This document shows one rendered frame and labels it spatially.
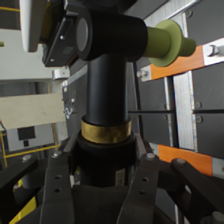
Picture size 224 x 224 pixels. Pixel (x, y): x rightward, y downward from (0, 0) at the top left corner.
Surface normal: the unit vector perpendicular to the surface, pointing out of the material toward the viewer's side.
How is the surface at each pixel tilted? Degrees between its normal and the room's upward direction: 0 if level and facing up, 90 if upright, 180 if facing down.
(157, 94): 0
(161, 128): 0
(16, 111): 90
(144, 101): 0
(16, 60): 90
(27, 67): 90
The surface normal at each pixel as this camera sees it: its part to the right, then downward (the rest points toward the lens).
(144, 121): -0.87, 0.12
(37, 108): 0.48, 0.00
